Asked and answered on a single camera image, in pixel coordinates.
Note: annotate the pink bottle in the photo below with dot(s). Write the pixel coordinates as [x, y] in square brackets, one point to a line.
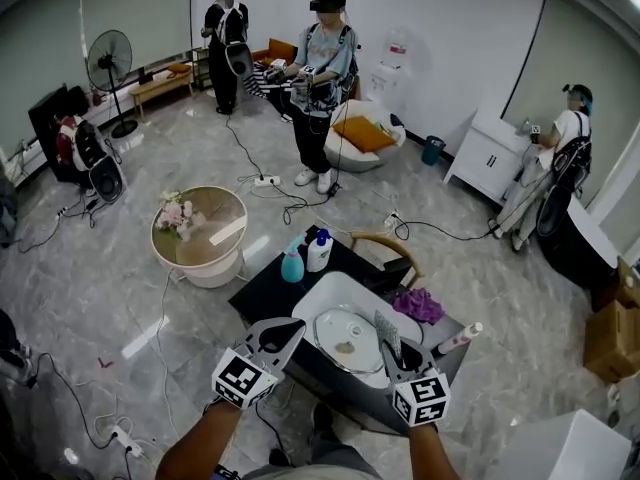
[457, 338]

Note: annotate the grey scrubbing sponge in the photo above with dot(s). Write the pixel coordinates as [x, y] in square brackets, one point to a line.
[387, 330]

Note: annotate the person's right forearm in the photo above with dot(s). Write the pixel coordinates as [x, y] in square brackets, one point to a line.
[430, 453]

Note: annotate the person's left shoe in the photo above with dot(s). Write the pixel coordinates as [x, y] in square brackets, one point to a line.
[280, 458]

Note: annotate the cardboard box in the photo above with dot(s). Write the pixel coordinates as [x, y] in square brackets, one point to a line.
[612, 338]

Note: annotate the white power strip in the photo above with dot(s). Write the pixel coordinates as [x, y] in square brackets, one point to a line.
[267, 181]
[125, 440]
[391, 219]

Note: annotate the white rectangular tub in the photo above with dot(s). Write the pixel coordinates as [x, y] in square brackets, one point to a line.
[565, 448]

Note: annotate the black faucet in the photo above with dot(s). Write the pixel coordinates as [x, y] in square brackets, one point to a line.
[390, 275]

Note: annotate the wooden bench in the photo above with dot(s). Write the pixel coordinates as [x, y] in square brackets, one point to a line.
[160, 85]

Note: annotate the black-topped vanity cabinet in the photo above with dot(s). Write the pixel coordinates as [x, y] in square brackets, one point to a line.
[270, 293]

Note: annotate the round beige table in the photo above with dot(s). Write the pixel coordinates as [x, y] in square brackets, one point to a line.
[205, 258]

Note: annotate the black bathtub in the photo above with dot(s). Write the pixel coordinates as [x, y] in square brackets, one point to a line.
[580, 258]

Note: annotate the person's right shoe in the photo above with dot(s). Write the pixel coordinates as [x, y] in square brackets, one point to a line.
[321, 418]

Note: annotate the purple bath pouf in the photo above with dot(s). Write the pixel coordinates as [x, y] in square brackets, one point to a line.
[417, 305]

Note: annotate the person's shirt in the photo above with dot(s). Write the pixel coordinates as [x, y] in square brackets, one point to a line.
[330, 465]

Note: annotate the wooden chair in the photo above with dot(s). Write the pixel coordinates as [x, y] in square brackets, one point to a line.
[380, 240]

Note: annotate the white cabinet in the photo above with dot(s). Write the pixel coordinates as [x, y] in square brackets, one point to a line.
[485, 158]

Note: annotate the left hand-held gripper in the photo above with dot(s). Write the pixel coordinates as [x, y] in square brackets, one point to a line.
[242, 378]

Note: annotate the grey roller blind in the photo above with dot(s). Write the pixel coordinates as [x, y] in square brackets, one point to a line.
[575, 43]
[135, 13]

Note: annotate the black metal shelf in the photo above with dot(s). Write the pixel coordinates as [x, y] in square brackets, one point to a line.
[202, 68]

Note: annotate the teal waste bin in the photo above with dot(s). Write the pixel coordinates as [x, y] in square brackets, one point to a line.
[432, 150]

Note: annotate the white pump soap bottle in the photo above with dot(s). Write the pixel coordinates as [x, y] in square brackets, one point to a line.
[320, 253]

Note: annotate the person's shoe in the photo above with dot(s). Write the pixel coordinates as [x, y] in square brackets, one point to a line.
[321, 418]
[280, 458]

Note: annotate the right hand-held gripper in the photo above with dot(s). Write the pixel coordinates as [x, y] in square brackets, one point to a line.
[422, 400]

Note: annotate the black standing fan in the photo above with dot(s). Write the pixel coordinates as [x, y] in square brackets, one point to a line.
[107, 60]

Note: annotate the white sink basin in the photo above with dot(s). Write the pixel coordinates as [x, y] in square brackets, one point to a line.
[340, 290]

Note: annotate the black cabinet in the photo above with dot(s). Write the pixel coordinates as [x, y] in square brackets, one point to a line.
[45, 128]

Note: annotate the teal spray bottle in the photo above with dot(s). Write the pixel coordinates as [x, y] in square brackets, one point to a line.
[292, 265]

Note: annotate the person's left forearm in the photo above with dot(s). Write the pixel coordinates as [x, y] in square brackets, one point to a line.
[200, 448]

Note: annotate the pink flower bouquet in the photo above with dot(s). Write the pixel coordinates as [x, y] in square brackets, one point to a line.
[175, 213]

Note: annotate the white round sofa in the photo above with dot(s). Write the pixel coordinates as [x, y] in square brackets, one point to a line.
[350, 160]

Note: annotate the orange cushion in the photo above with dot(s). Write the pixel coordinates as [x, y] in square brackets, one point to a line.
[362, 135]
[282, 49]

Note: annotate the white water dispenser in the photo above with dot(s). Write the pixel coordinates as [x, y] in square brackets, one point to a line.
[395, 73]

